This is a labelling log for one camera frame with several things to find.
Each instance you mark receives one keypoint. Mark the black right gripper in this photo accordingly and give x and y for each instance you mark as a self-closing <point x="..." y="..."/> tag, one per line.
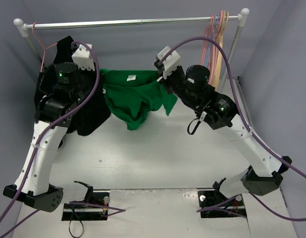
<point x="168" y="83"/>

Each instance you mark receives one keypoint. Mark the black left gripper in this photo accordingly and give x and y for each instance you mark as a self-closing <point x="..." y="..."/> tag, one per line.
<point x="92" y="81"/>

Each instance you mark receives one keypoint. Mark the green t shirt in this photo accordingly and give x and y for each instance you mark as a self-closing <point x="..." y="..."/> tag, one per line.
<point x="132" y="94"/>

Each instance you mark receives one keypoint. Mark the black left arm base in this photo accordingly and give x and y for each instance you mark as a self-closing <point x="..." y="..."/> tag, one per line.
<point x="88" y="196"/>

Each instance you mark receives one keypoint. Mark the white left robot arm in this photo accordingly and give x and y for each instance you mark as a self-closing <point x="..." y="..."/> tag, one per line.
<point x="33" y="186"/>

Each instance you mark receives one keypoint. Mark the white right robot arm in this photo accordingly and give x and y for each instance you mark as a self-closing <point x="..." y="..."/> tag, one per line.
<point x="220" y="112"/>

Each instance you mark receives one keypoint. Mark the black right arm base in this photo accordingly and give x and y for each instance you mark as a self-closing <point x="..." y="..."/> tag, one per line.
<point x="213" y="204"/>

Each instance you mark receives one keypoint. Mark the beige plastic hanger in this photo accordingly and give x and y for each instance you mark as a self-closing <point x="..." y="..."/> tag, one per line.
<point x="220" y="37"/>

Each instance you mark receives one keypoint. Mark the metal clothes rack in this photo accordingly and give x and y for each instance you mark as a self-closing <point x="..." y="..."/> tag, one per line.
<point x="23" y="28"/>

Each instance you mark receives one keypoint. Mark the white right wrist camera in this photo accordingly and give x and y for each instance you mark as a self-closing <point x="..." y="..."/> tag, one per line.
<point x="169" y="65"/>

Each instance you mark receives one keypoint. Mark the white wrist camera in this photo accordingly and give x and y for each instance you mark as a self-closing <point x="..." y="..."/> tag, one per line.
<point x="169" y="65"/>
<point x="82" y="57"/>

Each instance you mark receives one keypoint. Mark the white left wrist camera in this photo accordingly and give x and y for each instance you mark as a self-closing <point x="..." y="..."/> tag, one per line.
<point x="82" y="57"/>

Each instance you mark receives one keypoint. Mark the blue wire hanger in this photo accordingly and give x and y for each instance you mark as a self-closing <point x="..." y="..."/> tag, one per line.
<point x="210" y="45"/>

